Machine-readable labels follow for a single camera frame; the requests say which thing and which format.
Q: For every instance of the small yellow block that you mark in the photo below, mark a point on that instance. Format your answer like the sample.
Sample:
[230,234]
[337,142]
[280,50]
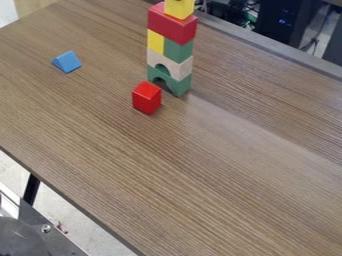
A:
[155,41]

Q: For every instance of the black computer tower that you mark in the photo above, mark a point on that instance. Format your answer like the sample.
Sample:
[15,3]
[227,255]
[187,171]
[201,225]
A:
[285,18]

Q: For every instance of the red cube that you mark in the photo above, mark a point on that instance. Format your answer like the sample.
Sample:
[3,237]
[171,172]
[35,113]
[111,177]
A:
[146,98]

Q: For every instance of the yellow cube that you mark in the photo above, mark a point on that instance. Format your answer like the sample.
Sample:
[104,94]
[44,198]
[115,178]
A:
[179,8]

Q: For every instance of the green cube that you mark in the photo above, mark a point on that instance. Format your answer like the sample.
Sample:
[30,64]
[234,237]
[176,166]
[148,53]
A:
[178,51]

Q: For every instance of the long red block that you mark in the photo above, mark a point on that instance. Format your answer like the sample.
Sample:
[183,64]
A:
[173,27]

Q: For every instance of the white arch block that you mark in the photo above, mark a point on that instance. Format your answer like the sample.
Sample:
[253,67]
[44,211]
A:
[178,68]

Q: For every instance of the blue triangular block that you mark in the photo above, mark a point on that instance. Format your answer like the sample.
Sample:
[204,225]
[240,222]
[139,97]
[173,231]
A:
[67,62]

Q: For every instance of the green arch block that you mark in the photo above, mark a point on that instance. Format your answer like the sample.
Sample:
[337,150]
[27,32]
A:
[177,86]

